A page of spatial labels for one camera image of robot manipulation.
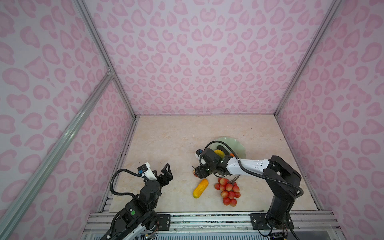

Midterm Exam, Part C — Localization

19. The green yellow fake mango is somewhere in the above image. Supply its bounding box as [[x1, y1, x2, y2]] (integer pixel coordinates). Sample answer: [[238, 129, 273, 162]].
[[214, 150, 226, 159]]

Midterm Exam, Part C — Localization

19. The yellow orange fake mango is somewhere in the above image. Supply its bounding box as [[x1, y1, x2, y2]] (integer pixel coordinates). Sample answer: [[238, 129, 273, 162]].
[[193, 179, 209, 199]]

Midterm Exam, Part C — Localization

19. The red fake lychee bunch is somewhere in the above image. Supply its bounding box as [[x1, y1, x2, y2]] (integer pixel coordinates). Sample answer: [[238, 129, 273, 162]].
[[214, 176, 241, 207]]

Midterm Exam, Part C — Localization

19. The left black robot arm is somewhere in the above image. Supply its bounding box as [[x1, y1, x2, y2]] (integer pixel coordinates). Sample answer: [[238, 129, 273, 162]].
[[101, 163, 173, 240]]

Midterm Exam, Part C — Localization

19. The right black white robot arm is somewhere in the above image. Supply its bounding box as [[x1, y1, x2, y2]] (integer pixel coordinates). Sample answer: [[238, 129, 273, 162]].
[[194, 148, 304, 229]]

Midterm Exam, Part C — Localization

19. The green scalloped fruit bowl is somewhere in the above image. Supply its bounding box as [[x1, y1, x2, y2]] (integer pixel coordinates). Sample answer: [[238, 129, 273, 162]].
[[209, 137, 247, 159]]

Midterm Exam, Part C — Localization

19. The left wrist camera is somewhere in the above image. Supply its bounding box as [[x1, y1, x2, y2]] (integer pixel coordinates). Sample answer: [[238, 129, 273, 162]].
[[138, 162, 157, 181]]

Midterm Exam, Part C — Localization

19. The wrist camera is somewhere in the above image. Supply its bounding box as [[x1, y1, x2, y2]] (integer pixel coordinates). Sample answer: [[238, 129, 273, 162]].
[[138, 162, 157, 181], [196, 149, 206, 166]]

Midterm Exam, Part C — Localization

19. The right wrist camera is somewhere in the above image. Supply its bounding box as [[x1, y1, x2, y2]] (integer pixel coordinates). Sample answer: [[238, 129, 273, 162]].
[[196, 149, 206, 166]]

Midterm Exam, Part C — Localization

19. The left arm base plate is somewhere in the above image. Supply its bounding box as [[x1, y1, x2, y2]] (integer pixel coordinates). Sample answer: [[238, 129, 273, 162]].
[[144, 214, 171, 232]]

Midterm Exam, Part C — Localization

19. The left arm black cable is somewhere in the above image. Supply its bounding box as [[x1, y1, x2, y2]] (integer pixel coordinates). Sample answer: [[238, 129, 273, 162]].
[[109, 168, 145, 198]]

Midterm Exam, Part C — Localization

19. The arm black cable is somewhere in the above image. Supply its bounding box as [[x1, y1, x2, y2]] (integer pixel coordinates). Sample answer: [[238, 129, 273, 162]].
[[199, 140, 304, 240], [109, 168, 145, 198]]

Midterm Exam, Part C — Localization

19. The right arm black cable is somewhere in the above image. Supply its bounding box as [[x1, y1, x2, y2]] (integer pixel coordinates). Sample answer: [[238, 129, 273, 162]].
[[199, 140, 304, 240]]

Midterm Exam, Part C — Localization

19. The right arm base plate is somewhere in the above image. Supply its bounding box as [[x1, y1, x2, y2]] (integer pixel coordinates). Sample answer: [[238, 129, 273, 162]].
[[250, 212, 288, 231]]

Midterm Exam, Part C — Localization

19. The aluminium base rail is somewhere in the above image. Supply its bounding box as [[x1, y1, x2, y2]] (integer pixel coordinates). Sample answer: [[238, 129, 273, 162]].
[[80, 209, 346, 240]]

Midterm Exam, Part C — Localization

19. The diagonal aluminium frame bar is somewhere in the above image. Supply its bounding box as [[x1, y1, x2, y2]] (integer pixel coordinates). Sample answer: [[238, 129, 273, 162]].
[[0, 69, 115, 238]]

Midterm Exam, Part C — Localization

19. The left corner aluminium post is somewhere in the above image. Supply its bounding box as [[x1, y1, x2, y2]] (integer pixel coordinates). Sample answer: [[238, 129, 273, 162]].
[[73, 0, 137, 120]]

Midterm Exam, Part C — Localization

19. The corner aluminium post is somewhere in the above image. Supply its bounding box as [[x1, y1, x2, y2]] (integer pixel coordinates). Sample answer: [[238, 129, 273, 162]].
[[73, 0, 137, 120], [274, 0, 344, 119]]

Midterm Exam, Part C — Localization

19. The right corner aluminium post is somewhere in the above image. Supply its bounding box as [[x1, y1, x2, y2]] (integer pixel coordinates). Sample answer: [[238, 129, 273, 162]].
[[274, 0, 344, 119]]

